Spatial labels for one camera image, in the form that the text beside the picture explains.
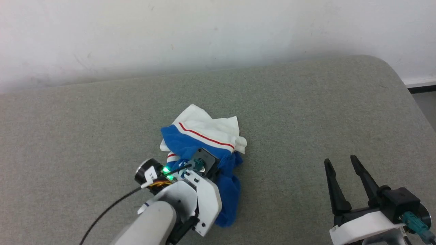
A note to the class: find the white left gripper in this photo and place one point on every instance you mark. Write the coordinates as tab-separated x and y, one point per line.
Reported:
209	200

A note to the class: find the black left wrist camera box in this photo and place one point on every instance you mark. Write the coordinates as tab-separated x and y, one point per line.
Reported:
206	159

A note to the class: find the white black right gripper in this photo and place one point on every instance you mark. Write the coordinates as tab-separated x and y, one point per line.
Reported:
364	226

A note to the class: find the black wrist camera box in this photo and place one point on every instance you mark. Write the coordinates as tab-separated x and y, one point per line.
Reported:
398	200
206	159

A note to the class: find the blue white polo shirt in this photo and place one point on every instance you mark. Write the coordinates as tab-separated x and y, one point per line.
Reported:
204	131

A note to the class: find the black wall skirting strip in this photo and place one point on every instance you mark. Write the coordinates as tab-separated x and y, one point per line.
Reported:
424	88

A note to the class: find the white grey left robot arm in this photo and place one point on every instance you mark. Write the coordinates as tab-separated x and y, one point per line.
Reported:
153	221

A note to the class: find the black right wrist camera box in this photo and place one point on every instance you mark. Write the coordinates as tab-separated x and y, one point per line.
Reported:
398	200

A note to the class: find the grey-green fabric sofa cushion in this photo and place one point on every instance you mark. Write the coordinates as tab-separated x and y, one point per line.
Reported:
306	119

